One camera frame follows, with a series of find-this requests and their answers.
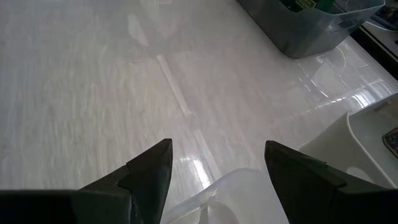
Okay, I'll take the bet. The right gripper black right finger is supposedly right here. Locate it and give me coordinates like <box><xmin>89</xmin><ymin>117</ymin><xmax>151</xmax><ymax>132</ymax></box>
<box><xmin>264</xmin><ymin>139</ymin><xmax>389</xmax><ymax>224</ymax></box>

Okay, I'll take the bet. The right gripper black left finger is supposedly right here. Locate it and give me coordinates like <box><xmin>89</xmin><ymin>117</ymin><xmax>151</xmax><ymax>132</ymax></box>
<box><xmin>79</xmin><ymin>138</ymin><xmax>174</xmax><ymax>224</ymax></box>

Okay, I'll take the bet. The white plastic bin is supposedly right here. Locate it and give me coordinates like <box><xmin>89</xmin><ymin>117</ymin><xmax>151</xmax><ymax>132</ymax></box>
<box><xmin>298</xmin><ymin>91</ymin><xmax>398</xmax><ymax>190</ymax></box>

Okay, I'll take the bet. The clear plastic bin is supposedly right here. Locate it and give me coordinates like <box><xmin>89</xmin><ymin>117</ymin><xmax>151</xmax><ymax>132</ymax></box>
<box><xmin>160</xmin><ymin>167</ymin><xmax>292</xmax><ymax>224</ymax></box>

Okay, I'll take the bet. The grey translucent plastic bin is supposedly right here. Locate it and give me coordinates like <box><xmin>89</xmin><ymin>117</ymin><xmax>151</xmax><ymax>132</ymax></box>
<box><xmin>236</xmin><ymin>0</ymin><xmax>386</xmax><ymax>60</ymax></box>

